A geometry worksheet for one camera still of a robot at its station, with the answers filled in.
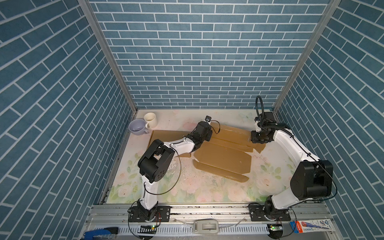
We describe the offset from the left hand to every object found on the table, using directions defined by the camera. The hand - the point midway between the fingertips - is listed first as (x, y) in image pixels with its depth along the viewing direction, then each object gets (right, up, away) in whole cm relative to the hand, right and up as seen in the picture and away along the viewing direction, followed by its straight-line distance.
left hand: (208, 129), depth 96 cm
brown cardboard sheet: (+12, -16, -1) cm, 20 cm away
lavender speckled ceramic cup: (-51, +1, +9) cm, 51 cm away
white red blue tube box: (+44, -45, -27) cm, 68 cm away
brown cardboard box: (-27, -5, +3) cm, 28 cm away
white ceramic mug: (-39, +6, +5) cm, 40 cm away
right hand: (+27, -4, -8) cm, 28 cm away
